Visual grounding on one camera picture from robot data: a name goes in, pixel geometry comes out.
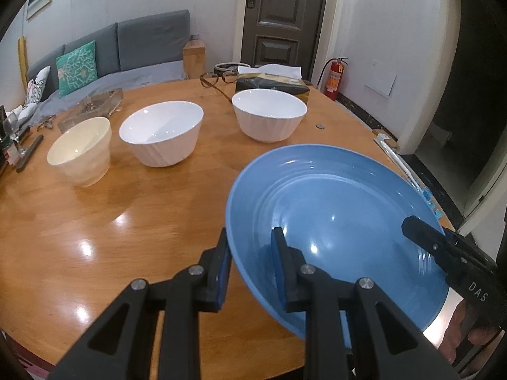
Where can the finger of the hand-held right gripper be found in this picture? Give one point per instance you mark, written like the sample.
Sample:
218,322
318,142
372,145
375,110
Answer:
422,233

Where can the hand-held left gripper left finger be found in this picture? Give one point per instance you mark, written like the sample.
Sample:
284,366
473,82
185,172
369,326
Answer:
222,281

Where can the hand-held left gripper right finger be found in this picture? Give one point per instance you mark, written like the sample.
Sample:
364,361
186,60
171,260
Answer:
278,269

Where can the blue plate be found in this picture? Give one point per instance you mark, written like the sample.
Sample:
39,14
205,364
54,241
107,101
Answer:
336,213

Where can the white ribbed bowl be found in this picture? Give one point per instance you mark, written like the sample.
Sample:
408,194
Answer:
160,134
269,118

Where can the small cream bowl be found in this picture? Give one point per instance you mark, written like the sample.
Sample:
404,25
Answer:
79,154

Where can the person's right hand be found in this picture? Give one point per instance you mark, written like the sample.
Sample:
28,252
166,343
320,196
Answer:
463,336

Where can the packaged toothbrush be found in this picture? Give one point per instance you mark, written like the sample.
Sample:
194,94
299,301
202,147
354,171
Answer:
400,162

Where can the red fire extinguisher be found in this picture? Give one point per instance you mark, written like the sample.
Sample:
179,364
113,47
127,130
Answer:
334,81

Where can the black and gold tissue box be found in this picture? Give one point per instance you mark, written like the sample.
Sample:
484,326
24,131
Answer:
273,85

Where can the tortoiseshell eyeglasses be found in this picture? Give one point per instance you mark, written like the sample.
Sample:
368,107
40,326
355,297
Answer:
216,81

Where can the round black dish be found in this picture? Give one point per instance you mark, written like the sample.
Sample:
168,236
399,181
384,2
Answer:
229,67

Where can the glass ashtray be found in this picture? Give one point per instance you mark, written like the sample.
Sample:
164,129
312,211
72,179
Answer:
93,107

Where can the black remote control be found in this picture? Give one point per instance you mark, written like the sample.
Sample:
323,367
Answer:
29,153

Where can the grey sofa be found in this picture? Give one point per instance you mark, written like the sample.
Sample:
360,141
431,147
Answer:
150,43

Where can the grey door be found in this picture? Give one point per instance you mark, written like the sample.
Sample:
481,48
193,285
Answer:
277,19

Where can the teal patterned cushion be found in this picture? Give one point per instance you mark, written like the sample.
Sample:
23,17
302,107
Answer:
77,69

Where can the wine glass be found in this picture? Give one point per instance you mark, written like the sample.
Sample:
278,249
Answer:
12,124

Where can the white patterned cushion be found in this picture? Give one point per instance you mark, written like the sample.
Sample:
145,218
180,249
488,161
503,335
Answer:
37,85

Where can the yellow rolled mat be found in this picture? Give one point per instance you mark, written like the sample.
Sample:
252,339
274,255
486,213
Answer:
21,59

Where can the white wall paper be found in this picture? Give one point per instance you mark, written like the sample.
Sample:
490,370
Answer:
380,77

